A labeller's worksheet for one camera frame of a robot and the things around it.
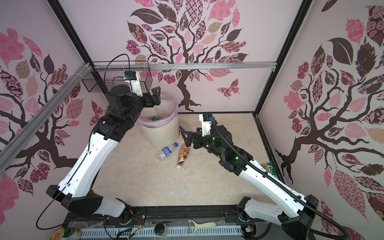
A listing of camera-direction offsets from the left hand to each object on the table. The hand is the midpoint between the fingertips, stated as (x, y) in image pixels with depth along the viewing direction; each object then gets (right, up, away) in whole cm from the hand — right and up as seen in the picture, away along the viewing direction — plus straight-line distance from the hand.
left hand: (151, 90), depth 63 cm
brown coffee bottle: (+12, -33, +28) cm, 45 cm away
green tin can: (-37, -60, -2) cm, 71 cm away
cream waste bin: (0, -22, +24) cm, 33 cm away
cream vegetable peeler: (+23, -64, +7) cm, 68 cm away
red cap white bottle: (+8, -20, +41) cm, 46 cm away
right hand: (+17, -17, +1) cm, 24 cm away
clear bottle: (-5, -5, +34) cm, 35 cm away
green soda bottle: (-8, -10, +38) cm, 40 cm away
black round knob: (+4, -60, -1) cm, 60 cm away
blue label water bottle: (+1, -32, +29) cm, 43 cm away
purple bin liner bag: (+5, -4, +25) cm, 26 cm away
